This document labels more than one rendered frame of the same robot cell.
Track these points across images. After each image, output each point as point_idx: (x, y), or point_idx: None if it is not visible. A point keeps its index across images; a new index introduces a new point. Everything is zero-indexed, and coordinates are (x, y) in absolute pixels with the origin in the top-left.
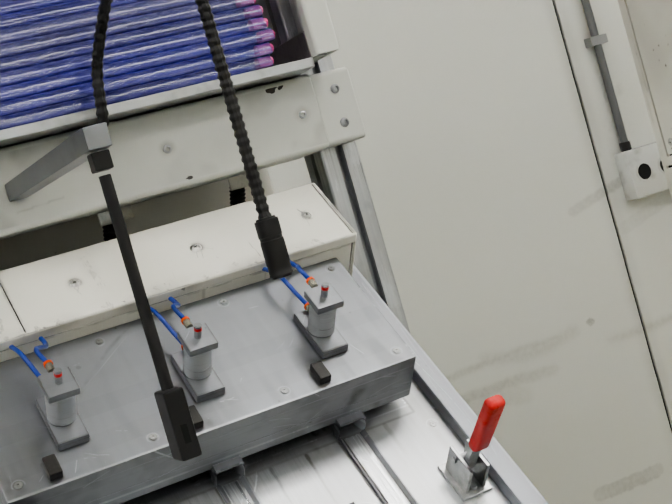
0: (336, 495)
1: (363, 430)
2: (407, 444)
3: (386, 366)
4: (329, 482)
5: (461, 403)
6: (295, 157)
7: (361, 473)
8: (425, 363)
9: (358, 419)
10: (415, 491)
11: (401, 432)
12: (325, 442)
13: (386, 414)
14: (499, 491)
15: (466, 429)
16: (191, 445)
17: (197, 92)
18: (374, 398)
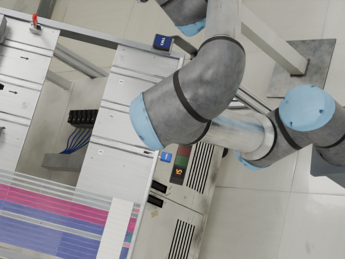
0: (16, 58)
1: (5, 38)
2: (17, 33)
3: (0, 23)
4: (11, 56)
5: (19, 13)
6: None
7: (15, 48)
8: (2, 10)
9: (3, 38)
10: (29, 42)
11: (13, 31)
12: (1, 48)
13: (6, 30)
14: (45, 26)
15: (26, 19)
16: (1, 86)
17: None
18: (2, 30)
